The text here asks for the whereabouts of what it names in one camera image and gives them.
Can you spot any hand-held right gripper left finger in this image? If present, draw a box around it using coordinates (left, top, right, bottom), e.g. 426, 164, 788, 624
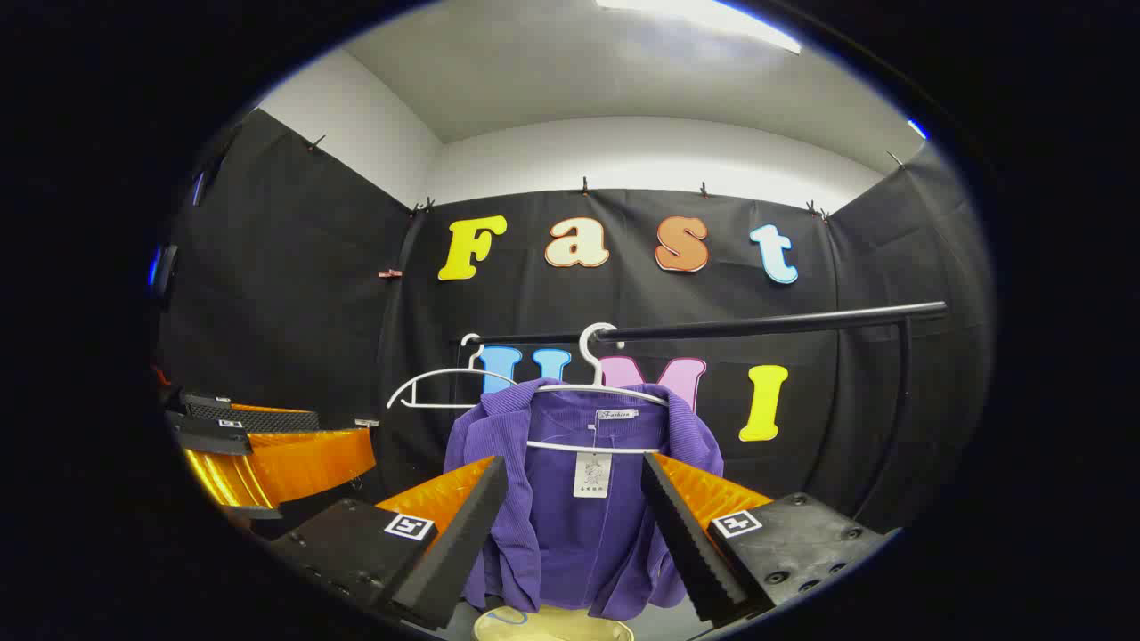
270, 456, 509, 631

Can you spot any dark wall-mounted device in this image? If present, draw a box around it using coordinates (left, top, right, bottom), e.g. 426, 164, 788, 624
147, 243, 180, 301

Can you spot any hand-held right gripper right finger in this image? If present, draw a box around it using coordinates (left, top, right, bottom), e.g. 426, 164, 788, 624
641, 452, 902, 626

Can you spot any white plastic hanger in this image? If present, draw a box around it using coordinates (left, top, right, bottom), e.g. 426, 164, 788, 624
387, 333, 523, 411
525, 322, 671, 456

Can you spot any black clothes rack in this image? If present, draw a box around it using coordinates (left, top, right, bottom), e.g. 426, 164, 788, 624
461, 301, 949, 522

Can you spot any purple ribbed cardigan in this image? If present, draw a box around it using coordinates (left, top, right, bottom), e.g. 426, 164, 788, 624
443, 378, 725, 621

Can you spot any beige laundry hamper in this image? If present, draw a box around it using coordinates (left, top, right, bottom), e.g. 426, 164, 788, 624
472, 605, 635, 641

